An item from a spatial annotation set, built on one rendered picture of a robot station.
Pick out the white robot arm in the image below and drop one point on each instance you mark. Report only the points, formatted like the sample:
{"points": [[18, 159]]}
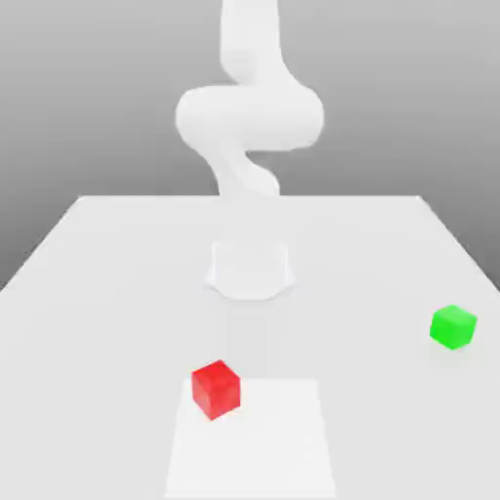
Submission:
{"points": [[250, 117]]}

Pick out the small red cube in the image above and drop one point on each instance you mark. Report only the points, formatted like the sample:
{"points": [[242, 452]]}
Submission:
{"points": [[215, 390]]}

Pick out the small green cube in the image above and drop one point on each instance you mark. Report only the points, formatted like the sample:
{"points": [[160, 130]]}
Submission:
{"points": [[453, 327]]}

